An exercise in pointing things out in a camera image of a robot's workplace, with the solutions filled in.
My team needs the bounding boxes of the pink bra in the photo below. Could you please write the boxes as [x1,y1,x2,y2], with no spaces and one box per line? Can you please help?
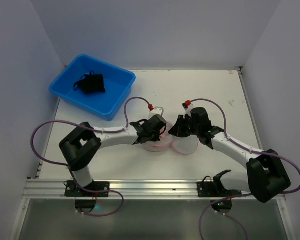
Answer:
[153,131,172,148]

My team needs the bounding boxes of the white mesh laundry bag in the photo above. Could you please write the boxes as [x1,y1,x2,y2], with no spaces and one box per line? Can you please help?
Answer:
[142,122,199,155]

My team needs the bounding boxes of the black bra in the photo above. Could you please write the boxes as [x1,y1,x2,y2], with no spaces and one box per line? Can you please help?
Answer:
[73,71,106,95]

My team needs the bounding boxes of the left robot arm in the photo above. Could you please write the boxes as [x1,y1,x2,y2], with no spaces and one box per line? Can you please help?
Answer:
[59,114,167,193]

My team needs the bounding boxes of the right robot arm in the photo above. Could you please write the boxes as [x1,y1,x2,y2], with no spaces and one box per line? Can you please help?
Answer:
[169,107,291,203]

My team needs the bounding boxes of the blue plastic bin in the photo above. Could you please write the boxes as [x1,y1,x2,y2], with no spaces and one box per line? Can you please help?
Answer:
[49,54,136,121]

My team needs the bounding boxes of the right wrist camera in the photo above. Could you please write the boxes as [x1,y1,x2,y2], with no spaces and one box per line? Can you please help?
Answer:
[182,100,195,117]

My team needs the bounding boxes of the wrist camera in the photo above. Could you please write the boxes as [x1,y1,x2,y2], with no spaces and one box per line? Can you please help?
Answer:
[148,106,164,119]
[182,100,195,117]

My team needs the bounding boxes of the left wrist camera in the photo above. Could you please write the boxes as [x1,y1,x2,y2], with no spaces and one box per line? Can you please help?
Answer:
[148,106,164,119]

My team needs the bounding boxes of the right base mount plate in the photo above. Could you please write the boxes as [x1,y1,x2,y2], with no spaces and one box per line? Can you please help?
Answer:
[196,176,217,198]

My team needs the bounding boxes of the base mount plate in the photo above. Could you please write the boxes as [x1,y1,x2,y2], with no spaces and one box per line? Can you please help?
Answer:
[64,180,110,198]
[196,176,217,198]

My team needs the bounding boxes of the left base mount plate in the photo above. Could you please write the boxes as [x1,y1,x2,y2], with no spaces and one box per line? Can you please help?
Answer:
[64,180,110,198]

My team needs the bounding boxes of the aluminium rail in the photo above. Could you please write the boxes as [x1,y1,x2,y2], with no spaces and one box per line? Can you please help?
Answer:
[21,179,218,201]

